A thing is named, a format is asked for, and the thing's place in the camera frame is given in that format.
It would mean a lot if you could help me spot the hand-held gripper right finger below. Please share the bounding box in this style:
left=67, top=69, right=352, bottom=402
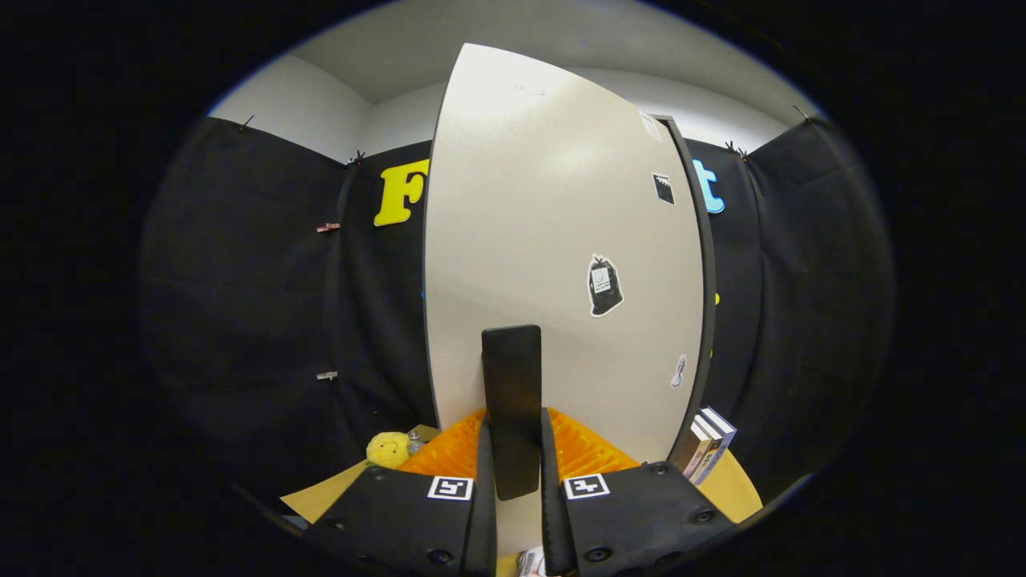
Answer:
left=539, top=407, right=734, bottom=577

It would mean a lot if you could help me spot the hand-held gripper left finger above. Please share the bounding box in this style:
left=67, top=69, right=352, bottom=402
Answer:
left=309, top=409, right=499, bottom=577

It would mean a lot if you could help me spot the white and blue book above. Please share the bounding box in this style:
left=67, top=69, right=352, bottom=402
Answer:
left=693, top=406, right=738, bottom=486

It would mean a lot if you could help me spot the grey shoe cabinet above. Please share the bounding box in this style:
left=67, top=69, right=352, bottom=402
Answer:
left=653, top=114, right=720, bottom=474

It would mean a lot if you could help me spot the black backdrop cloth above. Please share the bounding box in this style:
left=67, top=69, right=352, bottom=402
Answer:
left=140, top=116, right=895, bottom=514

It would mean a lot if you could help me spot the yellow pineapple plush toy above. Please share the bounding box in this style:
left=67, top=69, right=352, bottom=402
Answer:
left=366, top=432, right=411, bottom=469

